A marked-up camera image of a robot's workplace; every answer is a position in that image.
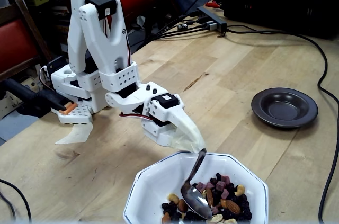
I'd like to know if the black usb cable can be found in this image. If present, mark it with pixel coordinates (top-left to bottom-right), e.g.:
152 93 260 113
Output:
132 22 212 50
156 11 202 35

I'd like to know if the beige tape sheet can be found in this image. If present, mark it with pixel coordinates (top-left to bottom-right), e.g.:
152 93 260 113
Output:
55 122 94 145

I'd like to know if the brown round plate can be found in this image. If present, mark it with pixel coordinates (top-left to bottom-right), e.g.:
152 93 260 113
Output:
251 87 319 129

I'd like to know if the white printed cardboard box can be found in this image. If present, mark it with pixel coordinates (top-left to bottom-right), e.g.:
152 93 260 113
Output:
0 90 27 119

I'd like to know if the thick black cable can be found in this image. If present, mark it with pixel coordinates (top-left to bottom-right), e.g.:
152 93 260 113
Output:
217 24 339 223

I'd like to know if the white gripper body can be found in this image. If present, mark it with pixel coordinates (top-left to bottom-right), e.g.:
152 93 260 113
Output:
141 119 176 144

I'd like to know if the white fixed gripper jaw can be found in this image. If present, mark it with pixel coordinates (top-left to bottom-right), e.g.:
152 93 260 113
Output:
156 129 177 147

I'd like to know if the dark grey usb hub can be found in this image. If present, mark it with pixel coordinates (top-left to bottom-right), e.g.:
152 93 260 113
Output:
197 5 228 34

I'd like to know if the black clamp orange tip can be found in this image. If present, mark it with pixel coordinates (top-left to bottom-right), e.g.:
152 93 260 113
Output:
0 78 79 119

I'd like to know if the metal spoon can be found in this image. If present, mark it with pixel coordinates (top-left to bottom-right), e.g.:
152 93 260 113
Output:
181 147 213 220

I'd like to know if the thin black cable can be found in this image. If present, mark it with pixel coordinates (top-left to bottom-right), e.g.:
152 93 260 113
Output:
0 178 32 223
0 191 16 222

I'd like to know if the beige masking tape wrap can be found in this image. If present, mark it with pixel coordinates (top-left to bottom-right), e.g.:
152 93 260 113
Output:
169 114 207 154

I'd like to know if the white pivoting gripper jaw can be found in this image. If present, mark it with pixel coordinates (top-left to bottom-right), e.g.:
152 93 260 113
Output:
148 100 188 124

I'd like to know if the white octagonal bowl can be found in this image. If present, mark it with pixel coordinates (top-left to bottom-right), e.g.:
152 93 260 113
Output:
123 151 269 224

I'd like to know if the trail mix pile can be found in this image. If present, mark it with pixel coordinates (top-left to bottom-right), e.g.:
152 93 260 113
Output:
160 172 252 224

